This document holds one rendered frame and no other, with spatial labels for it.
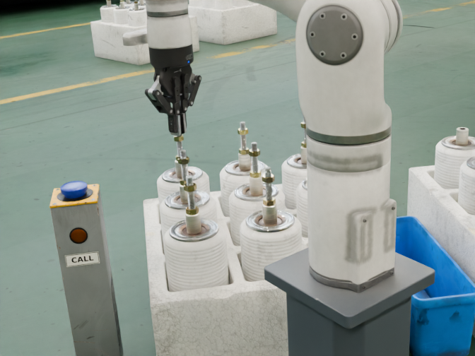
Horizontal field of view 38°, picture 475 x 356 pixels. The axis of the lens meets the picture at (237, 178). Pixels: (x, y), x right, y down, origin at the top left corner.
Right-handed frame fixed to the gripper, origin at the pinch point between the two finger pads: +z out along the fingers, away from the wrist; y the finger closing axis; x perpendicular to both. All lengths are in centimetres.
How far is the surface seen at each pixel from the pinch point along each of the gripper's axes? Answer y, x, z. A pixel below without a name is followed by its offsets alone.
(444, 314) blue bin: 5, -48, 26
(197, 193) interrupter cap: -5.9, -8.4, 9.7
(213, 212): -7.1, -12.6, 11.8
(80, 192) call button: -26.3, -3.1, 2.9
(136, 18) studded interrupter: 155, 159, 13
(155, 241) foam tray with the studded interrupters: -12.2, -3.5, 17.1
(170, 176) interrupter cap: -1.6, 1.3, 9.8
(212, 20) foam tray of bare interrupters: 207, 154, 21
